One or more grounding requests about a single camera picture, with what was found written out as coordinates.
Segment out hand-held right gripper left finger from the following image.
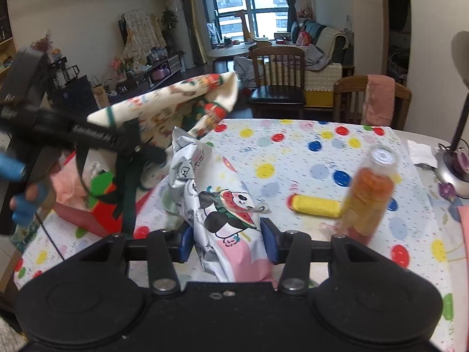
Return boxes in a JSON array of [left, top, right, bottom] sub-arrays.
[[79, 225, 193, 296]]

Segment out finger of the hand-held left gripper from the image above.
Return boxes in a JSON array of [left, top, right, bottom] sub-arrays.
[[115, 123, 167, 165]]

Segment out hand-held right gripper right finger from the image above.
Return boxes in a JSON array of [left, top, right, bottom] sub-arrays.
[[261, 218, 385, 297]]

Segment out printed cloth bag green straps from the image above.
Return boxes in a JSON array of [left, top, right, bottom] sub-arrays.
[[75, 71, 240, 235]]

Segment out panda print packet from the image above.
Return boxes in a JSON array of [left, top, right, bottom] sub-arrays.
[[166, 126, 275, 283]]

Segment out red storage box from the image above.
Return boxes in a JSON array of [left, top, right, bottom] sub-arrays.
[[53, 191, 127, 239]]

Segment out person's left hand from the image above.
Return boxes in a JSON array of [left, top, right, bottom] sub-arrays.
[[9, 161, 62, 212]]

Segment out black cabinet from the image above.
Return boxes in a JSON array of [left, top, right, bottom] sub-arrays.
[[47, 75, 101, 118]]

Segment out brown paper bag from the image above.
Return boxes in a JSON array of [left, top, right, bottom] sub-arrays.
[[93, 86, 111, 109]]

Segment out black coffee maker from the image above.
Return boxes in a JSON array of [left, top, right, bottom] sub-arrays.
[[51, 57, 79, 85]]

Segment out pink flowers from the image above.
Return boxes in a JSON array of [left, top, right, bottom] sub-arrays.
[[112, 57, 129, 81]]

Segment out low television cabinet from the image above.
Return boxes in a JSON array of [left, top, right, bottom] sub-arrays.
[[117, 52, 186, 92]]

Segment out dried flower vase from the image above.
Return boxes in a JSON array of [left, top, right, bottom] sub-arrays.
[[31, 33, 54, 54]]

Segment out polka dot tablecloth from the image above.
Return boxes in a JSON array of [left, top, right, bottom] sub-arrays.
[[13, 118, 469, 352]]

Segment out patterned cloth cover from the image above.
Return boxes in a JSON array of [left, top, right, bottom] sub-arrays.
[[122, 9, 165, 68]]

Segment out orange drink bottle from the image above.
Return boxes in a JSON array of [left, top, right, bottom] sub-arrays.
[[341, 145, 399, 244]]

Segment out white standing air conditioner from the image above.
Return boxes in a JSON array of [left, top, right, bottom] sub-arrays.
[[169, 0, 195, 67]]

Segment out potted green plant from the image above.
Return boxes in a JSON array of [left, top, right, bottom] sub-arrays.
[[161, 7, 178, 50]]

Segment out grey and yellow curtain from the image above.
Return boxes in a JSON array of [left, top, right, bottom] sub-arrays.
[[176, 0, 206, 67]]

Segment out round coffee table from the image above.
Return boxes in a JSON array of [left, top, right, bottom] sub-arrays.
[[208, 42, 257, 63]]

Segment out white bedding bundle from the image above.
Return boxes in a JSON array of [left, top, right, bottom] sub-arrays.
[[234, 56, 257, 89]]

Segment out wooden chair dark seat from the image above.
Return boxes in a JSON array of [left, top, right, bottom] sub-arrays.
[[247, 47, 306, 109]]

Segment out wooden giraffe figure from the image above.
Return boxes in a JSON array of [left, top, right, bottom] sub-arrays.
[[234, 9, 255, 43]]

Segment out wooden chair with towel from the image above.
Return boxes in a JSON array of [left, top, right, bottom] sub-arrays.
[[333, 75, 412, 131]]

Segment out sofa with cream cover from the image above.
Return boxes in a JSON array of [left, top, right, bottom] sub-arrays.
[[291, 20, 355, 107]]

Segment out white tissue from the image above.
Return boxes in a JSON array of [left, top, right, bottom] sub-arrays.
[[407, 140, 438, 167]]

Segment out large window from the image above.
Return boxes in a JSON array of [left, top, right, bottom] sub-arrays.
[[200, 0, 290, 43]]

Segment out pink towel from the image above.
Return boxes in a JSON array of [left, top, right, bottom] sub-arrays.
[[361, 74, 396, 127]]

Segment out small purple ornament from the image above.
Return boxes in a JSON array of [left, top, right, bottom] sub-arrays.
[[439, 183, 458, 202], [451, 148, 469, 173]]

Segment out pink notebook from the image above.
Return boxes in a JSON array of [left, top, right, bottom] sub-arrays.
[[456, 205, 469, 235]]

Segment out silver desk lamp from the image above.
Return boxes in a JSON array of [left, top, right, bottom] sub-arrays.
[[434, 31, 469, 184]]

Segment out wooden wall shelf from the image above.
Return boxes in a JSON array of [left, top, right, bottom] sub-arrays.
[[0, 0, 19, 81]]

